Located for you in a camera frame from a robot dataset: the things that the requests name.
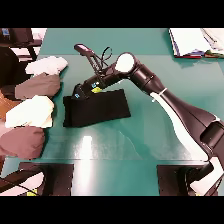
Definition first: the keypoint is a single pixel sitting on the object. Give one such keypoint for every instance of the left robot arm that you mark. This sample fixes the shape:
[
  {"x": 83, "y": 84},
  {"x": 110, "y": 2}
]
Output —
[{"x": 20, "y": 181}]

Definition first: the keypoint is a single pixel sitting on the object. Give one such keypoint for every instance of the green garment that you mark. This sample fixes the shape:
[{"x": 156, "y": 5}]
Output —
[{"x": 215, "y": 54}]

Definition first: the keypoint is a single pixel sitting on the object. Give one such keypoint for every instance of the black garment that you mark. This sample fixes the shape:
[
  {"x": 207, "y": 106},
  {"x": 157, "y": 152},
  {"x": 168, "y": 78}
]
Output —
[{"x": 100, "y": 108}]

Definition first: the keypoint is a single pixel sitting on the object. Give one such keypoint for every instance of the mauve garment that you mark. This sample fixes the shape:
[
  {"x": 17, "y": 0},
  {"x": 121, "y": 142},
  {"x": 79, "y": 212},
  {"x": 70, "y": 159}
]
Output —
[{"x": 21, "y": 142}]

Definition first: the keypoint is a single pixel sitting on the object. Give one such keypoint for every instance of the red garment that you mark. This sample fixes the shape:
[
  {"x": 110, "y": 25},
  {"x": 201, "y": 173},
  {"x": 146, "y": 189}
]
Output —
[{"x": 190, "y": 55}]

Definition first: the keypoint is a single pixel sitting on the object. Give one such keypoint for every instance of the cream garment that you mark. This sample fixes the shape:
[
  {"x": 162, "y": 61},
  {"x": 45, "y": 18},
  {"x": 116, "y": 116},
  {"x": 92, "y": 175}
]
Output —
[{"x": 31, "y": 112}]

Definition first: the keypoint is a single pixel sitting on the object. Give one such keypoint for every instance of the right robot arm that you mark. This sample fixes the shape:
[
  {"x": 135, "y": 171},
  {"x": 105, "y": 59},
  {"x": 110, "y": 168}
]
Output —
[{"x": 186, "y": 113}]

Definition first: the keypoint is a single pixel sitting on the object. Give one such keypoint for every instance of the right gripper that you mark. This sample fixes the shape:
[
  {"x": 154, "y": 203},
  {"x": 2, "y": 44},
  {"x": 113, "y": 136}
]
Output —
[{"x": 87, "y": 87}]

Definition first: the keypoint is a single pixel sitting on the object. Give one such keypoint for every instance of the orange-brown garment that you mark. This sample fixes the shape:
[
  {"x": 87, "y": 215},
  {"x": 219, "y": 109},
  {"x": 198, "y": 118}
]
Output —
[{"x": 6, "y": 106}]

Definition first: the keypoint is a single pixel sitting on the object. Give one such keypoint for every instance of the grey-brown garment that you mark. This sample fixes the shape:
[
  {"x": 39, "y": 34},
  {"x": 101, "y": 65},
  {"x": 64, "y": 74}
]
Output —
[{"x": 38, "y": 86}]

